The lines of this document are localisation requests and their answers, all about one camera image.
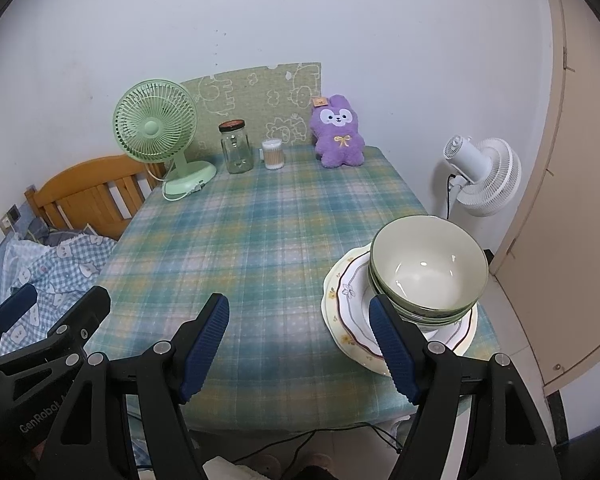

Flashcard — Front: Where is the wooden bed headboard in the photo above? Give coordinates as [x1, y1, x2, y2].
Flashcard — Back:
[24, 155, 166, 241]

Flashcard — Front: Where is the green patterned board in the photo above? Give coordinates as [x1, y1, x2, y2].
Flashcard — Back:
[180, 62, 323, 158]

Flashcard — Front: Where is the checkered bear print blanket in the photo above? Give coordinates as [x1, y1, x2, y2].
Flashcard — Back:
[0, 232, 153, 471]

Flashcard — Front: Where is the white standing fan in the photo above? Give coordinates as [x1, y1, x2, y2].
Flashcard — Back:
[442, 134, 522, 217]

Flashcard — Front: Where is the black floor cable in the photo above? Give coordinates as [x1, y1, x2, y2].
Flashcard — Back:
[195, 420, 406, 466]

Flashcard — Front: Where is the cotton swab container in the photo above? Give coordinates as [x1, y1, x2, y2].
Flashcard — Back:
[261, 139, 284, 171]

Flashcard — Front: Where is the grey striped cloth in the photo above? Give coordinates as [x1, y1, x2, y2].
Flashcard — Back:
[22, 220, 98, 246]

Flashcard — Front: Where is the black fan cable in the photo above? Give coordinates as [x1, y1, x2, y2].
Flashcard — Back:
[446, 174, 463, 221]

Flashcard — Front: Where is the beige door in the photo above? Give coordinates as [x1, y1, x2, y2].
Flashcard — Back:
[487, 0, 600, 397]

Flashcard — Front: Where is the white fan power cable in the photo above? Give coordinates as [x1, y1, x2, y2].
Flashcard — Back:
[147, 162, 204, 202]

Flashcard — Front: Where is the plaid tablecloth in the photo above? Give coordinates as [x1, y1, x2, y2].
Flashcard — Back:
[100, 145, 496, 433]

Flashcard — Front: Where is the glass jar with dark lid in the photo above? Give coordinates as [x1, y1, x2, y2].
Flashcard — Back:
[218, 119, 254, 175]

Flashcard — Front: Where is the wall socket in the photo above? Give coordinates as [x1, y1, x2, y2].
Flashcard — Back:
[0, 204, 22, 235]

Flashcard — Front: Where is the scalloped yellow floral plate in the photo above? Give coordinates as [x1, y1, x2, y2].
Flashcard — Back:
[321, 242, 479, 377]

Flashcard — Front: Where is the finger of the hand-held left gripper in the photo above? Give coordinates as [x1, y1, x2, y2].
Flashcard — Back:
[0, 283, 39, 361]
[0, 285, 112, 376]

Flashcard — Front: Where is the white fabric item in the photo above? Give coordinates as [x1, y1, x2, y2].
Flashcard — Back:
[202, 456, 261, 480]

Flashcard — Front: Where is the beige slipper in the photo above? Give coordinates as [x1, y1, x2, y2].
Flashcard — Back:
[257, 455, 301, 480]
[300, 452, 341, 476]

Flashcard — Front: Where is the purple plush bunny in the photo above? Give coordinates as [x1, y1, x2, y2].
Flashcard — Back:
[310, 94, 366, 169]

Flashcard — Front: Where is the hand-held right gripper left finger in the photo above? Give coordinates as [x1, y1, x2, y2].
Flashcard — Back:
[52, 293, 230, 480]

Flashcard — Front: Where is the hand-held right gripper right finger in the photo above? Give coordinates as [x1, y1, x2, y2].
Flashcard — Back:
[369, 294, 554, 480]

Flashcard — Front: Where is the green desk fan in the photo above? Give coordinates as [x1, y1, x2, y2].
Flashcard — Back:
[112, 79, 217, 202]

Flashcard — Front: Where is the small red flower plate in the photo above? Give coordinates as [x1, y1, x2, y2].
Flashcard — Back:
[337, 252, 476, 361]

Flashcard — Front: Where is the round yellow floral plate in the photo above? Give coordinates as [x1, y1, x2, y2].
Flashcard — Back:
[325, 246, 476, 371]

